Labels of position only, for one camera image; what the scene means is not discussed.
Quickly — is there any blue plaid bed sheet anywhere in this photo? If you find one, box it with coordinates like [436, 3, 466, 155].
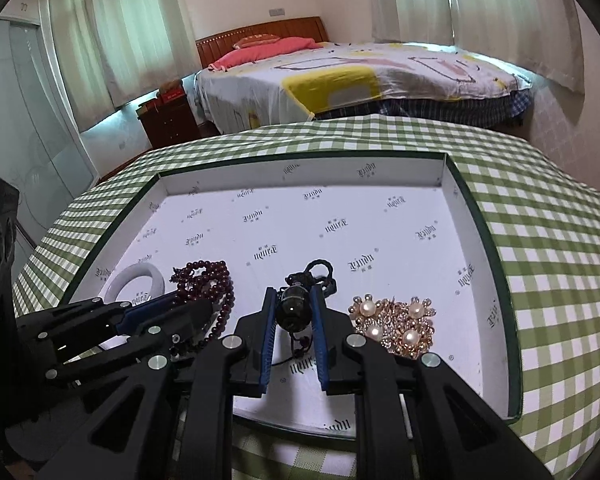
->
[325, 91, 536, 129]

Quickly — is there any green box with white lining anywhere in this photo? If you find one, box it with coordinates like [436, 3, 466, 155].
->
[62, 150, 524, 442]

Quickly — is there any glass sliding wardrobe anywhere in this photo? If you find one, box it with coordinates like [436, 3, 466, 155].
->
[0, 14, 99, 261]

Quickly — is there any wooden bed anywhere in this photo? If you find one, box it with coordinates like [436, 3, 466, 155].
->
[193, 16, 536, 136]

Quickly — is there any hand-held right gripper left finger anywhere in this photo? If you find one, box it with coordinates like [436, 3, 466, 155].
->
[37, 287, 277, 480]

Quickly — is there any black cord bead pendant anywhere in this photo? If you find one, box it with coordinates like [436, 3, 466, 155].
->
[272, 259, 339, 367]

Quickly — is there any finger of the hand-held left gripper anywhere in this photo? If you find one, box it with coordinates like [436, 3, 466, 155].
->
[15, 292, 182, 357]
[45, 300, 216, 392]

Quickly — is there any red embroidered pillow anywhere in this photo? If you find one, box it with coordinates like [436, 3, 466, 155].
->
[232, 34, 281, 50]

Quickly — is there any white jade bangle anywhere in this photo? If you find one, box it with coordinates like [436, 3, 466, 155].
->
[102, 264, 169, 307]

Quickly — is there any green checkered tablecloth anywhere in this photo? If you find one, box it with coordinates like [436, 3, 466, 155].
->
[12, 114, 600, 480]

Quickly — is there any printed white bedspread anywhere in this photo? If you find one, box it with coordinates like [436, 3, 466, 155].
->
[194, 41, 534, 136]

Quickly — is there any pink pillow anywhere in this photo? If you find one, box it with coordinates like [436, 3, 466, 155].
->
[207, 36, 324, 72]

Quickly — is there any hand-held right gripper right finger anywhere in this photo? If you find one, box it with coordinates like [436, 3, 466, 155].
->
[307, 287, 553, 480]

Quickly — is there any wide white curtain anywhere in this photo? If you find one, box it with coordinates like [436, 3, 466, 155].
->
[86, 0, 204, 109]
[442, 0, 589, 94]

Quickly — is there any dark red bead bracelet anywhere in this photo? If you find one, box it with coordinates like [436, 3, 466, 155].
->
[171, 259, 237, 352]

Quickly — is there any narrow white curtain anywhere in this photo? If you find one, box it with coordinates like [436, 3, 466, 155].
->
[46, 0, 119, 129]
[370, 0, 454, 47]

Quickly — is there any dark wooden nightstand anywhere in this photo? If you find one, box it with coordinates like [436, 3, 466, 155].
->
[136, 94, 201, 150]

